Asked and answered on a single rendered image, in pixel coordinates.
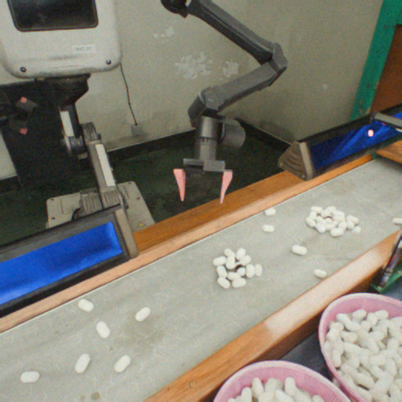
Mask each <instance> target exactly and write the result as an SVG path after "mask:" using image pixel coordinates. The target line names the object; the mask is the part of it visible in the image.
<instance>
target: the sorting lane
mask: <svg viewBox="0 0 402 402"><path fill-rule="evenodd" d="M401 184H402V170H398V169H396V168H394V167H392V166H388V165H386V164H384V163H382V162H380V161H378V160H376V159H374V160H372V161H370V162H368V163H366V164H364V165H362V166H359V167H357V168H355V169H353V170H351V171H349V172H348V173H346V174H342V175H340V176H338V177H335V178H333V180H331V181H327V182H325V183H323V184H321V185H318V186H316V187H314V188H312V189H310V190H308V191H307V192H303V193H301V194H299V195H297V196H295V197H294V198H291V199H289V200H287V201H284V202H282V203H279V204H277V205H275V206H273V207H272V208H270V209H274V210H275V213H274V214H271V215H266V214H265V210H264V211H262V212H261V213H259V214H255V215H253V216H251V217H250V218H248V219H246V220H244V221H241V222H238V223H236V224H234V225H232V226H229V228H226V229H224V230H222V231H220V232H217V233H214V234H213V235H211V236H208V237H207V238H205V239H202V240H200V241H198V242H196V243H193V244H191V245H188V246H187V247H186V248H184V249H182V250H178V251H176V252H174V253H172V254H169V255H167V257H164V258H161V259H159V260H158V261H155V262H152V263H150V264H148V265H147V266H145V267H144V268H141V269H138V270H136V271H133V272H131V273H130V274H129V275H126V276H123V277H121V278H119V279H117V280H113V281H112V282H111V283H109V284H106V285H104V286H102V287H98V288H97V289H95V290H94V291H92V292H89V293H87V294H84V295H82V296H80V297H78V298H76V299H75V300H72V301H70V302H68V303H65V304H63V305H60V307H58V308H55V309H53V310H50V311H48V312H45V313H43V315H41V316H37V317H35V318H34V319H31V320H29V321H26V323H22V324H21V325H19V326H16V327H13V328H11V329H9V330H8V331H6V332H4V333H2V334H0V402H142V401H143V400H145V399H146V398H149V397H150V396H151V395H153V393H156V392H157V391H159V390H160V389H161V388H163V387H165V386H166V385H167V384H169V383H170V382H172V381H174V380H175V379H177V377H179V376H180V375H182V374H184V373H185V372H187V371H189V369H190V368H193V367H194V366H195V365H197V364H200V363H201V361H203V360H205V359H206V358H207V357H208V356H211V355H212V354H214V352H216V351H217V350H219V349H221V348H222V347H224V346H225V345H226V344H228V343H230V342H231V341H232V340H234V339H235V338H238V337H239V336H240V335H241V334H242V333H244V332H245V331H248V330H250V329H251V328H252V327H253V326H255V325H256V324H258V323H260V322H261V321H263V320H265V319H266V317H267V316H269V315H271V314H272V313H274V312H276V311H277V310H279V309H280V308H281V307H283V306H285V305H286V304H287V303H289V302H292V301H293V300H294V299H295V298H296V297H297V296H299V295H301V294H303V293H305V292H306V291H307V290H308V289H310V288H311V287H313V286H315V285H316V284H318V283H320V282H321V281H323V279H325V278H327V277H328V276H329V275H331V274H332V273H334V272H337V270H338V269H340V268H341V267H342V266H345V265H347V264H348V263H350V261H353V259H355V258H357V257H358V256H360V255H361V254H363V253H365V251H366V250H369V249H371V248H372V247H373V246H376V245H377V244H379V242H381V241H382V240H384V239H386V238H387V237H389V236H391V235H392V234H393V233H394V232H395V231H397V230H398V229H401V228H402V227H401V226H402V224H394V223H393V219H395V218H397V219H399V218H401V219H402V187H401ZM331 206H334V208H335V210H337V211H341V212H343V213H345V221H347V220H346V218H347V217H348V215H351V217H355V218H357V219H358V223H357V224H356V225H354V228H355V227H356V226H357V227H359V228H361V231H360V232H359V233H358V235H357V236H355V235H353V229H348V227H346V230H345V231H343V235H342V236H332V235H331V231H329V230H325V231H324V232H318V231H317V229H316V228H315V226H314V227H309V225H308V224H307V223H306V221H305V220H306V218H308V217H309V213H310V208H312V207H320V208H322V209H323V211H324V210H326V209H327V208H328V207H331ZM270 209H269V210H270ZM263 225H272V227H273V228H274V230H273V231H272V232H265V231H263V229H262V227H263ZM294 246H299V247H304V248H305V249H306V250H307V251H306V254H305V255H300V254H298V253H295V252H293V251H292V247H294ZM226 249H230V250H231V251H233V252H234V253H235V257H234V259H235V263H236V262H240V260H237V259H236V252H237V250H239V249H244V250H245V254H244V257H245V256H249V257H250V258H251V261H250V262H249V263H248V264H247V265H249V264H251V265H253V266H255V265H258V264H260V266H261V270H262V273H261V275H260V276H256V275H255V274H254V276H253V277H252V278H249V277H248V276H246V266H247V265H246V266H244V268H245V275H244V276H241V278H242V279H245V285H244V286H243V287H237V288H234V287H233V286H232V281H233V280H230V279H228V278H227V277H226V278H225V279H226V280H227V281H229V282H230V287H228V288H223V286H221V285H220V284H219V283H218V282H217V279H218V278H220V276H218V273H217V267H218V266H215V264H214V259H216V258H220V257H225V258H226V260H227V258H228V257H227V255H226V254H225V250H226ZM315 269H320V270H323V272H325V273H326V274H327V277H325V278H321V277H317V276H314V274H313V271H314V270H315ZM241 278H240V279H241ZM81 300H87V301H88V302H92V303H93V310H92V311H89V312H87V311H85V310H83V309H80V308H79V301H81ZM145 307H148V308H150V314H149V315H148V316H147V317H146V318H145V320H142V321H138V320H137V318H136V317H135V316H136V315H137V313H138V312H140V311H141V309H143V308H145ZM99 322H105V323H106V324H107V327H108V329H109V330H110V331H111V333H109V336H108V337H106V338H102V337H101V336H100V335H99V333H98V331H97V324H98V323H99ZM82 354H88V355H89V356H90V361H89V363H88V365H87V367H86V369H85V370H84V372H81V373H79V372H77V371H76V370H75V365H76V363H78V361H79V359H80V356H81V355H82ZM123 356H129V357H130V364H128V365H127V367H126V368H125V370H124V371H123V372H116V371H115V365H116V363H117V362H118V361H119V360H120V359H121V358H122V357H123ZM25 371H37V372H38V374H39V378H38V380H37V381H34V382H26V383H24V382H22V380H21V376H22V374H23V373H24V372H25Z"/></svg>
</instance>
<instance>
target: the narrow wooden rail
mask: <svg viewBox="0 0 402 402"><path fill-rule="evenodd" d="M398 232H400V229H398V230H397V231H395V232H394V233H393V234H392V235H391V236H389V237H387V238H386V239H384V240H382V241H381V242H379V244H377V245H376V246H373V247H372V248H371V249H369V250H366V251H365V253H363V254H361V255H360V256H358V257H357V258H355V259H353V261H350V263H348V264H347V265H345V266H342V267H341V268H340V269H338V270H337V272H334V273H332V274H331V275H329V276H328V277H327V278H325V279H323V281H321V282H320V283H318V284H316V285H315V286H313V287H311V288H310V289H308V290H307V291H306V292H305V293H303V294H301V295H299V296H297V297H296V298H295V299H294V300H293V301H290V302H289V303H287V304H286V305H285V306H283V307H281V308H280V309H279V310H277V311H276V312H274V313H272V314H271V315H269V316H267V317H266V319H265V320H263V321H261V322H260V323H258V324H256V325H255V326H253V327H252V328H251V329H250V330H248V331H245V332H244V333H242V334H241V335H240V336H239V337H238V338H235V339H234V340H232V341H231V342H230V343H228V344H226V345H225V346H224V347H222V348H221V349H219V350H217V351H216V352H214V354H212V355H211V356H208V357H207V358H206V359H205V360H203V361H201V363H200V364H197V365H195V366H194V367H193V368H190V369H189V371H187V372H185V373H184V374H182V375H180V376H179V377H177V379H175V380H174V381H172V382H170V383H169V384H167V385H166V386H165V387H163V388H161V389H160V390H159V391H157V392H156V393H153V395H151V396H150V397H149V398H146V399H145V400H143V401H142V402H214V398H215V397H216V396H217V393H218V392H219V391H220V389H221V388H222V386H223V385H224V384H225V382H227V381H228V380H229V379H230V377H232V376H233V375H234V374H235V373H237V372H238V371H240V370H242V368H244V367H247V366H249V365H251V364H256V363H260V362H265V361H278V360H280V359H281V358H282V357H284V356H285V355H286V354H288V353H289V352H291V350H292V349H294V348H295V347H296V346H297V345H300V344H301V343H303V341H304V340H306V339H307V338H308V337H310V336H311V335H312V334H314V332H316V331H318V330H319V326H320V320H321V317H322V314H323V312H325V310H326V309H327V307H328V306H329V304H331V303H332V302H334V301H336V300H337V299H339V298H343V296H345V295H348V294H359V293H365V292H367V289H368V288H369V285H370V284H371V283H372V282H374V281H376V279H377V278H378V275H379V273H380V271H381V269H382V265H384V264H385V262H386V259H387V257H388V254H389V251H390V249H392V247H393V244H394V242H395V240H396V238H397V235H398Z"/></svg>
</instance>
